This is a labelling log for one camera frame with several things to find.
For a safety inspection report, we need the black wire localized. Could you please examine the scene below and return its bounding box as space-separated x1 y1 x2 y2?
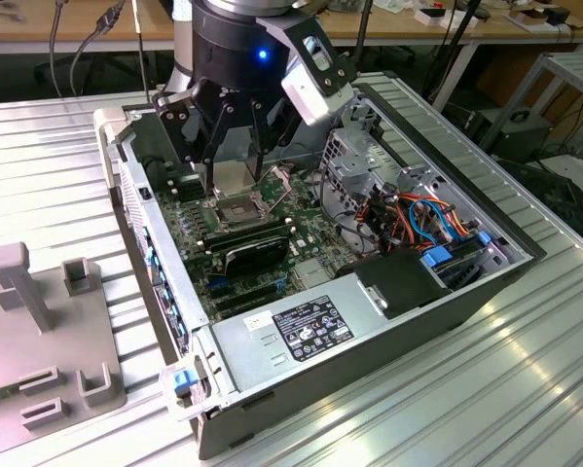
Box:
314 162 350 233

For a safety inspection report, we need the green motherboard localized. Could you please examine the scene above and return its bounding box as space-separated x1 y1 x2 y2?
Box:
152 164 355 325

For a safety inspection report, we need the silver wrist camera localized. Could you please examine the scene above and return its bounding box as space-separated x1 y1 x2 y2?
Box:
279 65 353 128

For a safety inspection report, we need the blue wire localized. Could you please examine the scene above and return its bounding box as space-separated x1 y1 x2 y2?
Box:
408 196 455 240

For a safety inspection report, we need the silver power supply box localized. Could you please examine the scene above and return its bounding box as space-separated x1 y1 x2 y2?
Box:
208 271 387 396

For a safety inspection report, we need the black mesh panel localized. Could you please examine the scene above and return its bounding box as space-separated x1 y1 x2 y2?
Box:
497 158 583 239

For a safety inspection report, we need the orange wire bundle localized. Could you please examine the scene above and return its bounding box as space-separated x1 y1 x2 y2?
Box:
361 192 472 244

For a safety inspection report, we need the black graphics card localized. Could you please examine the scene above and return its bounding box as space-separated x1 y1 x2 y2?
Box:
221 234 291 279

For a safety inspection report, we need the brown cardboard box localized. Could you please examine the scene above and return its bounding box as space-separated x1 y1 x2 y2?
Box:
507 4 583 33

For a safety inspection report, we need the black camera bracket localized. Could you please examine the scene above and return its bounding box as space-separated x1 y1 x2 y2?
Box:
256 14 359 98

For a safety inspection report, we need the silver metal drive cage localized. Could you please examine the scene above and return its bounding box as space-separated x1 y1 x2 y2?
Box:
319 96 436 215

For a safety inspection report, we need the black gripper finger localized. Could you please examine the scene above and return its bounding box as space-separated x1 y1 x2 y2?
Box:
152 85 237 191
250 96 302 186

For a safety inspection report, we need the metal socket cover frame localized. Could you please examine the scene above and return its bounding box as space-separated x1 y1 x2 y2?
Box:
259 163 297 216

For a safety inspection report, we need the thin black cable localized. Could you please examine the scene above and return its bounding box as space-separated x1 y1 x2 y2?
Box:
47 0 64 98

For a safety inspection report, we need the thick black cable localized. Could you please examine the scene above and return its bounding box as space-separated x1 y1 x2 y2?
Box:
69 0 127 98

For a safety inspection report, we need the black box with handle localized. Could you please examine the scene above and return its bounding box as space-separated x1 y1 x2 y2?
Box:
468 109 555 160

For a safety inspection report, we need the blue case latch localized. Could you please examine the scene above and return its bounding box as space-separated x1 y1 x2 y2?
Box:
158 353 212 423

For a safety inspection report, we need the open black PC case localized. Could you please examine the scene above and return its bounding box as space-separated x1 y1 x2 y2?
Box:
93 82 550 461

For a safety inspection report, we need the blue disk carrier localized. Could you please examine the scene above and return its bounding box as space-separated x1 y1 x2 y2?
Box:
420 245 456 269

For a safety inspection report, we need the CPU socket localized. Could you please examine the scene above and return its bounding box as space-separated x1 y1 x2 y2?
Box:
205 192 275 234

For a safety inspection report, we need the white box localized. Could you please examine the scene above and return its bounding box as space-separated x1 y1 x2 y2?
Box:
414 7 480 29

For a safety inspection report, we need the grey metal shelf frame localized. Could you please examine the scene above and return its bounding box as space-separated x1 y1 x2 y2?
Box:
478 51 583 164

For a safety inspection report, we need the wooden desk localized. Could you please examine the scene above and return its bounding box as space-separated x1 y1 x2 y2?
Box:
0 0 175 55
317 0 583 116

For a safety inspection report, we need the black expansion slot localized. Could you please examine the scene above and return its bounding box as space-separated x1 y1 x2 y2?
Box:
205 280 278 305
215 291 280 318

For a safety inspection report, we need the grey cable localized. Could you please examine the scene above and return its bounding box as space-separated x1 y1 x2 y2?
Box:
130 0 151 104

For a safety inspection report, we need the grey parts rack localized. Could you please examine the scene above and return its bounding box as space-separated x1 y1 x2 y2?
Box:
0 240 128 445

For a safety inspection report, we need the black plastic shroud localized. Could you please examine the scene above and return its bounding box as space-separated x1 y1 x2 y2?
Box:
333 251 454 321

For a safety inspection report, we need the silver chipset heatsink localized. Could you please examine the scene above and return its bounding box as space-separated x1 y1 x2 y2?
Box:
294 260 334 289

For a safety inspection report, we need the silver CPU plate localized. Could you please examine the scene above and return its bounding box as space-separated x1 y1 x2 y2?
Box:
211 158 257 198

